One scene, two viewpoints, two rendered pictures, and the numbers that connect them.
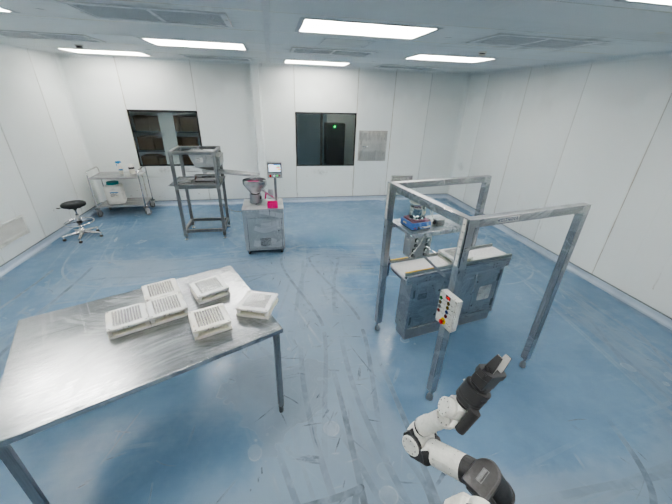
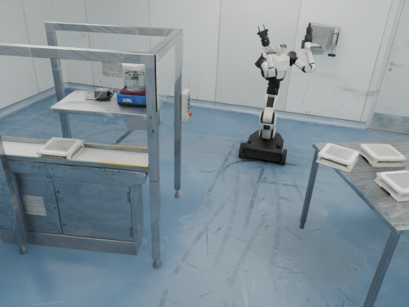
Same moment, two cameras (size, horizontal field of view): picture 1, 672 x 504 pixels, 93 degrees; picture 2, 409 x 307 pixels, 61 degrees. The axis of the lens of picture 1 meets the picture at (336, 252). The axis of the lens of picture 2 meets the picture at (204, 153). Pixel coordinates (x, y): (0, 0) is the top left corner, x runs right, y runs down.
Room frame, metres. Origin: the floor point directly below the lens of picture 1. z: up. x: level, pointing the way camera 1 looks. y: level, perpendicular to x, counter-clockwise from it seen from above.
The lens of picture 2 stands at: (4.49, 0.71, 2.09)
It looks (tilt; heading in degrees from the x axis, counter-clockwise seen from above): 28 degrees down; 206
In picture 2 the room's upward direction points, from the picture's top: 3 degrees clockwise
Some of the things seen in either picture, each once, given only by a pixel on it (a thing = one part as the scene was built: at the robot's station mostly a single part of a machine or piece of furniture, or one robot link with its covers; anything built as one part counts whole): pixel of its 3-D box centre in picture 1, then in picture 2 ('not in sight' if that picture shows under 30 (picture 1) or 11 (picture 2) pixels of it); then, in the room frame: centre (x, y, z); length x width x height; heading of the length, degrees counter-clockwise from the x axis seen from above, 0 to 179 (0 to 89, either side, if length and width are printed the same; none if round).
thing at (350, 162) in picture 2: (257, 301); (339, 153); (1.98, 0.58, 0.93); 0.25 x 0.24 x 0.02; 173
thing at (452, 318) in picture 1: (448, 310); (185, 105); (1.85, -0.82, 0.99); 0.17 x 0.06 x 0.26; 22
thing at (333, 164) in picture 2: (258, 306); (337, 159); (1.98, 0.58, 0.88); 0.24 x 0.24 x 0.02; 83
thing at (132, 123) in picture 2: (417, 244); (143, 114); (2.60, -0.73, 1.16); 0.22 x 0.11 x 0.20; 112
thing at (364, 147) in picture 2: (209, 317); (382, 152); (1.77, 0.87, 0.93); 0.25 x 0.24 x 0.02; 32
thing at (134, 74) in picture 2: not in sight; (134, 74); (2.70, -0.71, 1.47); 0.15 x 0.15 x 0.19
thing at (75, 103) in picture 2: not in sight; (108, 104); (2.80, -0.86, 1.27); 0.62 x 0.38 x 0.04; 112
